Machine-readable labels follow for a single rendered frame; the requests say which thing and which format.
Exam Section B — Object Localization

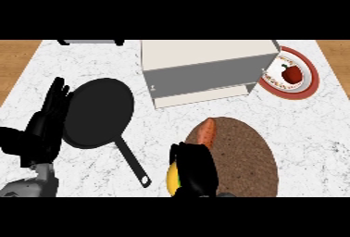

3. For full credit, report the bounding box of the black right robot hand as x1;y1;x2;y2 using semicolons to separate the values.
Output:
168;142;220;198

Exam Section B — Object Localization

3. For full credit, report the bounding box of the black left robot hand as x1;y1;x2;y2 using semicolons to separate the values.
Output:
0;76;74;169

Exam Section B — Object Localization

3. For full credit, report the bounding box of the yellow lemon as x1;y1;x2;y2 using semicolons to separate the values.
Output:
165;162;183;197

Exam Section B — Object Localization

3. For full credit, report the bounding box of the brown oval placemat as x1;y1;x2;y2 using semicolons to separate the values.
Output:
183;116;280;198

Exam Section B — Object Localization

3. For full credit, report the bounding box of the white tiered shelf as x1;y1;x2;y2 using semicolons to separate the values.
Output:
139;40;283;109

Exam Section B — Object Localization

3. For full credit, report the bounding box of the orange carrot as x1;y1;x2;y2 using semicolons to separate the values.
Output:
195;118;217;151

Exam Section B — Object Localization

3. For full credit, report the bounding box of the black frying pan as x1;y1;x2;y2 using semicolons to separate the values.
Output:
62;77;153;189

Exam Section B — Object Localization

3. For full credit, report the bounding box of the grey appliance with black feet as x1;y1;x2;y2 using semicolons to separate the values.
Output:
56;40;125;46

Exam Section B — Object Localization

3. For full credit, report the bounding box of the red bell pepper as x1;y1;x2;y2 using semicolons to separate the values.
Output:
280;63;304;84

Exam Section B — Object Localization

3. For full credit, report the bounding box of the red rimmed plate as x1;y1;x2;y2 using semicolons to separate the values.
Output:
258;45;322;101

